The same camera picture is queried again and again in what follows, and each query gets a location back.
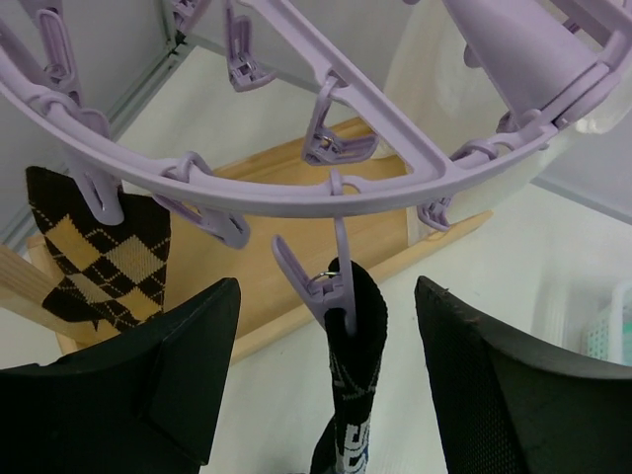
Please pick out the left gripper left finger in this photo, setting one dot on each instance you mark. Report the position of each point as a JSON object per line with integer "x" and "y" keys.
{"x": 144, "y": 401}

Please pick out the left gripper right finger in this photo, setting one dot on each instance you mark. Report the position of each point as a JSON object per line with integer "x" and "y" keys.
{"x": 508, "y": 402}

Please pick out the black tan argyle sock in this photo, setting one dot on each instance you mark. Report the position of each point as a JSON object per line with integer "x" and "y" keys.
{"x": 113, "y": 276}

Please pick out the black blue sock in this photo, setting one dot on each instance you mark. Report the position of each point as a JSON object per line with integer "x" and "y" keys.
{"x": 354, "y": 363}

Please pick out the purple round clip hanger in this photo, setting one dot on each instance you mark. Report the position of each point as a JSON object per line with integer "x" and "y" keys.
{"x": 560, "y": 239}

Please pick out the white plastic basket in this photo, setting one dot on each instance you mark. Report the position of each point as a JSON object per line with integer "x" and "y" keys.
{"x": 601, "y": 332}

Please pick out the wooden clothes rack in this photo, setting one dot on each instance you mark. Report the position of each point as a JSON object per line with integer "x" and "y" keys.
{"x": 269, "y": 262}

